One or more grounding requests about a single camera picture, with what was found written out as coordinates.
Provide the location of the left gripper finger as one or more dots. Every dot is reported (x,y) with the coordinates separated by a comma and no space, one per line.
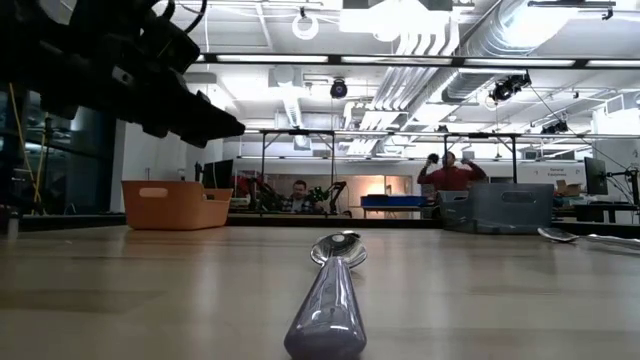
(210,107)
(210,131)

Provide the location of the green and black robot arm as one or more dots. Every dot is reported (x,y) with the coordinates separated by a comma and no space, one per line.
(325,192)

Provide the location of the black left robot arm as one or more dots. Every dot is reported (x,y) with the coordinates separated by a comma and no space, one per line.
(60,35)

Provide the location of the black computer monitor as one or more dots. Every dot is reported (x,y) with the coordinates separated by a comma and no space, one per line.
(217,174)
(596,177)

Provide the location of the red machine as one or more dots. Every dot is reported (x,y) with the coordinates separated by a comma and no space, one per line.
(245,185)

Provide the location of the orange plastic bin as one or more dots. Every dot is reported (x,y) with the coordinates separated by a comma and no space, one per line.
(170,210)

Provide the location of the black tripod stand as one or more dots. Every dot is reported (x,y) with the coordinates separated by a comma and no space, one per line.
(47,165)

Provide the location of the person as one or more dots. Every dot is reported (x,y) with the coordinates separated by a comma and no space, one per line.
(450,177)
(299,192)

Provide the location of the round ceiling lamp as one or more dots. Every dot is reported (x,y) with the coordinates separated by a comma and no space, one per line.
(305,38)

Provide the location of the blue plastic crate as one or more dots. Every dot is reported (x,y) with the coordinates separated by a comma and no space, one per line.
(395,201)

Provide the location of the grey plastic bin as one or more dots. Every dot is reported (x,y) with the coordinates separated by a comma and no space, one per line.
(500,215)

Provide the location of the brown cardboard box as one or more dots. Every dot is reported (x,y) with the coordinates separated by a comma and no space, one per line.
(570,189)

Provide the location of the black office desk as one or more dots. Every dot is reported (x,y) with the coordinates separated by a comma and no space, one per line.
(600,206)

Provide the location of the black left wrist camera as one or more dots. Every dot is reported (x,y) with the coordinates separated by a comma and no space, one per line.
(172,47)

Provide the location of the black metal workstation frame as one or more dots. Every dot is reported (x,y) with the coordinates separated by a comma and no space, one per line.
(300,132)
(480,135)

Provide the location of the black overhead camera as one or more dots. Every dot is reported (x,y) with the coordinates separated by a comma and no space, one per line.
(338,89)

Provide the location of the small silver metal post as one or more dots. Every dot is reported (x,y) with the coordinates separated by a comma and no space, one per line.
(13,225)

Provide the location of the silver ventilation duct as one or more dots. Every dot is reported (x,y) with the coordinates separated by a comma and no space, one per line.
(500,45)

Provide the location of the black ceiling-hung camera rig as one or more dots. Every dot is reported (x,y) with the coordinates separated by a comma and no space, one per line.
(510,87)
(555,128)

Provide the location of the white wall sign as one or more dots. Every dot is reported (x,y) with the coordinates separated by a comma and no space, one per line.
(556,171)

